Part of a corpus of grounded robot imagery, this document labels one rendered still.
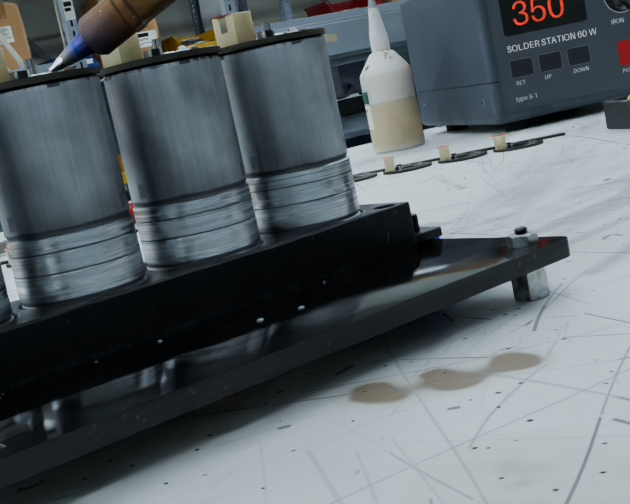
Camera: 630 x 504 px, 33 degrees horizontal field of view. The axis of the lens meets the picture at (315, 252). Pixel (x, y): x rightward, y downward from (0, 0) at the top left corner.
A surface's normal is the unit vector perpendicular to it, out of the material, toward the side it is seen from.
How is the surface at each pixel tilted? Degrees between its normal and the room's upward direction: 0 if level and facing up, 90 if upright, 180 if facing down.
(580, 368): 0
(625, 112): 90
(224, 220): 90
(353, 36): 90
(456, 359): 0
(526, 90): 90
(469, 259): 0
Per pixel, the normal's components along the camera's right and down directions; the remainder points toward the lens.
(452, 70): -0.96, 0.23
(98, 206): 0.70, -0.04
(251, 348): -0.20, -0.97
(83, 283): 0.27, 0.09
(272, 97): -0.07, 0.17
